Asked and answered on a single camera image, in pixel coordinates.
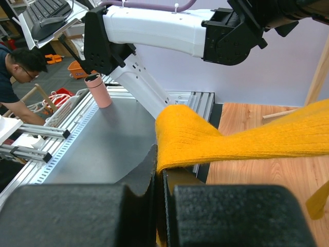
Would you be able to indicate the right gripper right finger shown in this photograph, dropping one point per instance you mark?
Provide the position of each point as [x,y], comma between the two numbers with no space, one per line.
[230,215]

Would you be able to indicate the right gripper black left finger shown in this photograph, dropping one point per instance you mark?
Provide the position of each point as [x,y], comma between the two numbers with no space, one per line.
[119,214]

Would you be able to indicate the mustard yellow sock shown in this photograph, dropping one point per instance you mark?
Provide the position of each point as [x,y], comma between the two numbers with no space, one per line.
[316,202]
[185,139]

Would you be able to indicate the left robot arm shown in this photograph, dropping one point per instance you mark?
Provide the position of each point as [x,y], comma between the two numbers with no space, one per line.
[223,36]

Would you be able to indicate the aluminium extrusion fixture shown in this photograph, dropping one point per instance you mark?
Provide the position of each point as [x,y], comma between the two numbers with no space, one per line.
[22,142]

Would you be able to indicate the white perforated basket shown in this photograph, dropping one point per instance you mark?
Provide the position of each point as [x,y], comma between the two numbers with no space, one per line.
[64,101]

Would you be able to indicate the pink cylindrical bottle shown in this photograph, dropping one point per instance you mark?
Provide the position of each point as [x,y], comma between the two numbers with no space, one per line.
[98,90]

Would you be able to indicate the orange plastic bucket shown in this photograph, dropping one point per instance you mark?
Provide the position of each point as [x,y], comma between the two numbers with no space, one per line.
[76,71]

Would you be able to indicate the black computer mouse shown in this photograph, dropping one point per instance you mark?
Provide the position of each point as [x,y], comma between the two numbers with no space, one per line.
[45,27]

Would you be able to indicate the black keyboard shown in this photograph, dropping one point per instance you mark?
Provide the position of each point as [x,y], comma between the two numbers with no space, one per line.
[43,9]

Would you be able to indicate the wooden drying rack frame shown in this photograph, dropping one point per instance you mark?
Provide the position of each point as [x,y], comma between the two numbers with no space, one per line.
[314,89]

